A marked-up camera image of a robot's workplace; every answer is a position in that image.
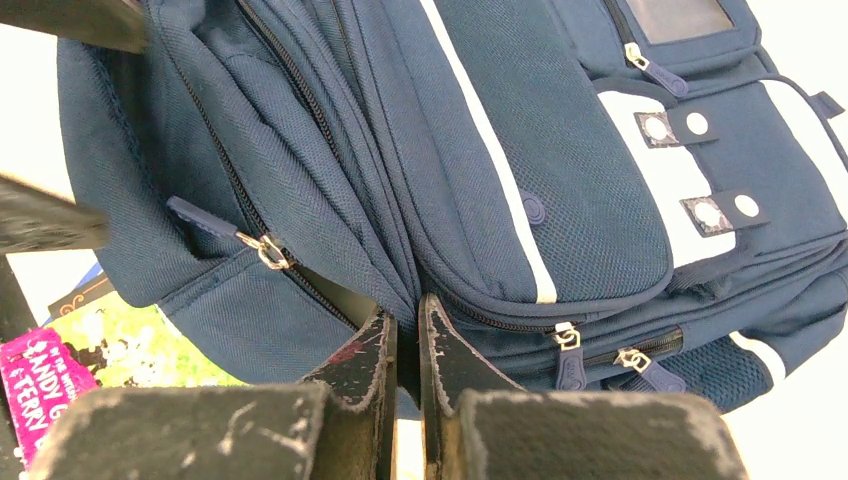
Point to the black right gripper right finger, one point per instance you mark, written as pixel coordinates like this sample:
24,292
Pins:
479,424

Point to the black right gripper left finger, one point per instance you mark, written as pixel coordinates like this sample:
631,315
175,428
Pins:
334,423

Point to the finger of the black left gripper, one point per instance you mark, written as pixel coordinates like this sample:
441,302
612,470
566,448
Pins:
33,220
113,24

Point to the green dark cover book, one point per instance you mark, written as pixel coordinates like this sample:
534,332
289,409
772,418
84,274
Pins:
127,346

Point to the navy blue student backpack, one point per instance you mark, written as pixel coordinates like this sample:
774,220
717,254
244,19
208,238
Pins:
598,194

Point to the purple Treehouse book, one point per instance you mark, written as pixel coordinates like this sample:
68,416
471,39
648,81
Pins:
40,380

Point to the blue Animal Farm book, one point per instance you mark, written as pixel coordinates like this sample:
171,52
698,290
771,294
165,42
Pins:
86,275

